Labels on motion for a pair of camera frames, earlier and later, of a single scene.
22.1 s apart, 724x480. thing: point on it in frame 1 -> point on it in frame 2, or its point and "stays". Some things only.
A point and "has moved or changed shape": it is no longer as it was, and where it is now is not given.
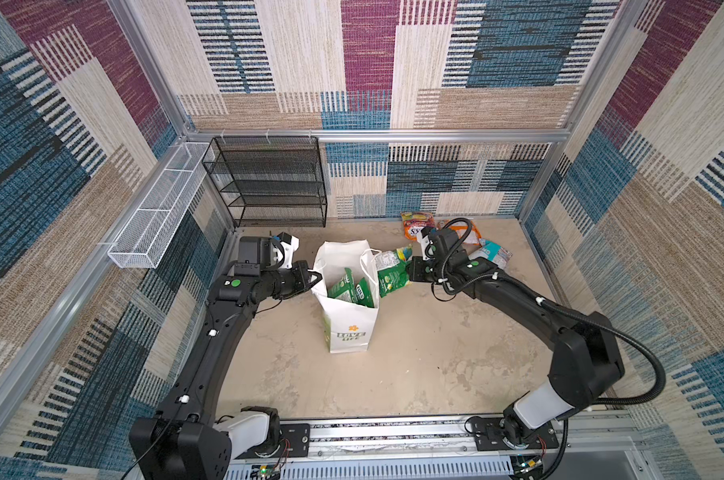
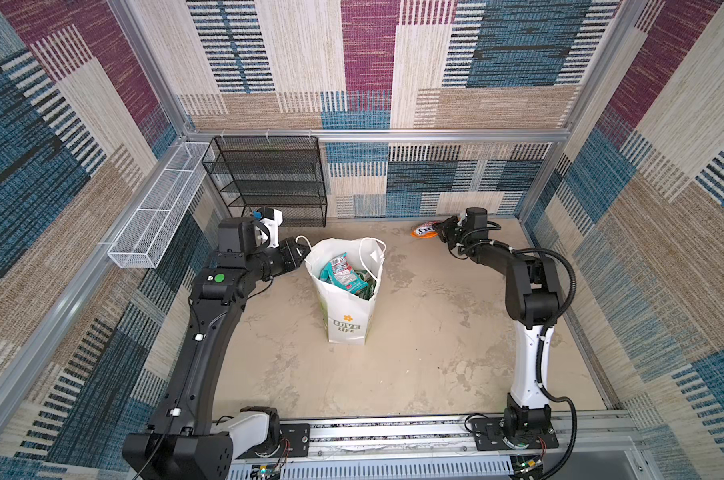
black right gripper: x=415 y=269 -> x=442 y=227
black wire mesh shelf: x=272 y=181 stays
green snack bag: x=393 y=278 -> x=367 y=292
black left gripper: x=298 y=270 -> x=292 y=262
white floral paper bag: x=349 y=326 has moved or changed shape
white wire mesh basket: x=150 y=232 stays
